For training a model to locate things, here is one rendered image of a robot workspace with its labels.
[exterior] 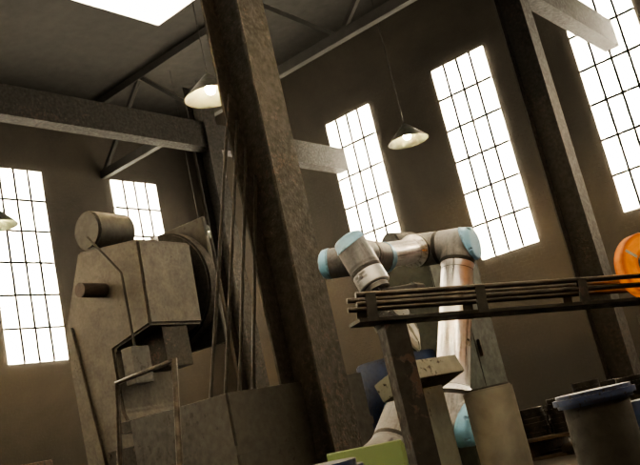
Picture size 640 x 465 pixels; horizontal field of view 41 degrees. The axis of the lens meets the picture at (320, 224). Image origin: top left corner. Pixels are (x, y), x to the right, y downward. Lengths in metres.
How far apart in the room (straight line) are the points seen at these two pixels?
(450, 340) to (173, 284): 4.91
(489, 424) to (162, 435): 3.45
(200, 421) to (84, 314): 2.97
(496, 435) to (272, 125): 3.65
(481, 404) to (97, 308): 5.85
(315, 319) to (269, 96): 1.47
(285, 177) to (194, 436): 1.65
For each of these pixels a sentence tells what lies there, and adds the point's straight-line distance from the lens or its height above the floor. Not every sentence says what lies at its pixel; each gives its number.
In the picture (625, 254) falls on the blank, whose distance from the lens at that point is 2.05.
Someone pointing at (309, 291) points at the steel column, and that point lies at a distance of 5.12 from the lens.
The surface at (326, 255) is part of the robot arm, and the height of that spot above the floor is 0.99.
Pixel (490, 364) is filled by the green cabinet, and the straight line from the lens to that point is 6.28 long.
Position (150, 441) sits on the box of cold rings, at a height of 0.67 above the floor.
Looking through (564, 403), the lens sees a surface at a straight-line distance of 3.42.
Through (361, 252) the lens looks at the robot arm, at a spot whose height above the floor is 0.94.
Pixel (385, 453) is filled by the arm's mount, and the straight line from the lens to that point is 2.65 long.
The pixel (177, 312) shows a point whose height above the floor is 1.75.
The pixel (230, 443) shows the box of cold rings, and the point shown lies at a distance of 4.85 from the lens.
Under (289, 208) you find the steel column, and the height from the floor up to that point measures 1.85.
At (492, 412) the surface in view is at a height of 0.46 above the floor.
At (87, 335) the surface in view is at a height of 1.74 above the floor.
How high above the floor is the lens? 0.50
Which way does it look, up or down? 13 degrees up
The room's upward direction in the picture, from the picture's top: 13 degrees counter-clockwise
